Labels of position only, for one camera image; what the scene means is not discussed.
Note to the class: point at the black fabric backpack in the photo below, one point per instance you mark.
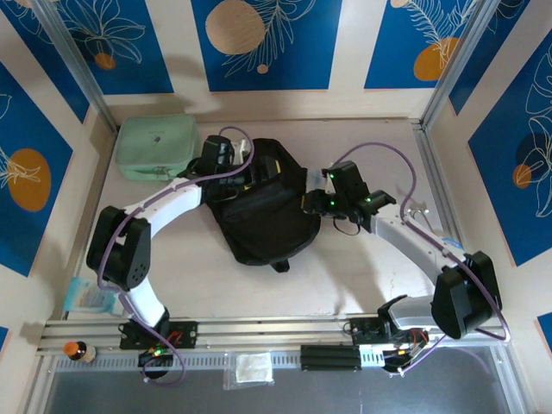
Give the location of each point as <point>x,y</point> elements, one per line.
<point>267,224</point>

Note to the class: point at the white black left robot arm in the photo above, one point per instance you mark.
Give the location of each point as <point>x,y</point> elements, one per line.
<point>172,202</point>

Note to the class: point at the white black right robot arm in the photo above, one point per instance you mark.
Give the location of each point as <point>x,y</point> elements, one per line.
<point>409,237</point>

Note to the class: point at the mint green pencil case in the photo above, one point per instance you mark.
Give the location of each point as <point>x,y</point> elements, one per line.
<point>155,146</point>

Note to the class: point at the small blue white object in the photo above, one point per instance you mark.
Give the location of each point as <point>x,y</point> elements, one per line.
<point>452,243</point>

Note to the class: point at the black ribbed block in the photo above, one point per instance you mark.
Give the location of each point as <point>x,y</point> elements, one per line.
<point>330,357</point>

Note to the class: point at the white perforated controller box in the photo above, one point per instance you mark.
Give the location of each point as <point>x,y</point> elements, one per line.
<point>371,355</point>

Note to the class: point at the small clear plastic bag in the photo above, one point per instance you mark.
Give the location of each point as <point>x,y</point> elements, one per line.
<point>250,368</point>

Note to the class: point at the light blue wipes packet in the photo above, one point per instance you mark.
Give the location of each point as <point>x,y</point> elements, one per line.
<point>86,297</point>

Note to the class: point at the brown bottle orange cap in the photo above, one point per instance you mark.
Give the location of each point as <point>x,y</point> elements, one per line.
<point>79,351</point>

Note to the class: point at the aluminium side rail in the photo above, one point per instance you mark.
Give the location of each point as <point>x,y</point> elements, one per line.
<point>420,133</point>

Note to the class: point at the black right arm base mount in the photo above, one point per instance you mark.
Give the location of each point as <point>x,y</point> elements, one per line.
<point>366,330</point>

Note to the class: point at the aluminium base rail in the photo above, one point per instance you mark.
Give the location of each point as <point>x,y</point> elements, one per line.
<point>259,332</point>

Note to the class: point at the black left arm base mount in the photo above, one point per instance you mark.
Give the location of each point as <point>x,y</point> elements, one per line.
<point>190,334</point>

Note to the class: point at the aluminium frame post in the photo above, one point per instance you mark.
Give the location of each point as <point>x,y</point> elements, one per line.
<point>73,56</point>
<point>457,56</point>

